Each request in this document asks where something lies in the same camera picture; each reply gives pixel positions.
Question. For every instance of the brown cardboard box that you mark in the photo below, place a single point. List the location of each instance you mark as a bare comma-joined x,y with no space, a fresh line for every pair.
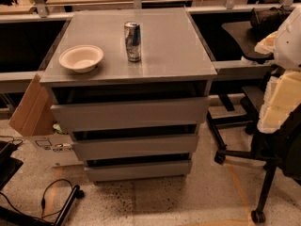
34,121

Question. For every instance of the black VR headset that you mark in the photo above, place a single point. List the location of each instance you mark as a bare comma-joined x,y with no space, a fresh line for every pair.
268,20

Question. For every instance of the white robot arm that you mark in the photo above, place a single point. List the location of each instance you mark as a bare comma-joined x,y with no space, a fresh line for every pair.
282,95

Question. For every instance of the silver blue drink can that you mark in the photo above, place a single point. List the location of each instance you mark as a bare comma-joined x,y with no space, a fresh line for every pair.
132,41

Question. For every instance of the white paper bowl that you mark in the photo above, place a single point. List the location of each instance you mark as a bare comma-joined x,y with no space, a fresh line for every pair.
81,58

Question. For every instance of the grey top drawer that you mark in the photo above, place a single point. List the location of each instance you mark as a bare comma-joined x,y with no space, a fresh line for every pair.
134,114

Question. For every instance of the black office chair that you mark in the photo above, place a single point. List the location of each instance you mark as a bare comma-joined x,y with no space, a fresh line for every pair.
278,150

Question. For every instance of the grey bottom drawer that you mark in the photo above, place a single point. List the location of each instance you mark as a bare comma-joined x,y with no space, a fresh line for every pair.
138,171

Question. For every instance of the grey drawer cabinet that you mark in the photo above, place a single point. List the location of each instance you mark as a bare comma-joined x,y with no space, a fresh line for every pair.
173,65

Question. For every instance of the black equipment at left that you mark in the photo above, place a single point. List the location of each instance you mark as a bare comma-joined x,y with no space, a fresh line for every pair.
8,165

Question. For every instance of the grey drawer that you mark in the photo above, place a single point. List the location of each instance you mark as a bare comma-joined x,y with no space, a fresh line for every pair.
135,146
138,171
134,114

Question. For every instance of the black stand base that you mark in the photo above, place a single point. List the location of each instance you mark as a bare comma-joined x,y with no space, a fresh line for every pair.
13,218

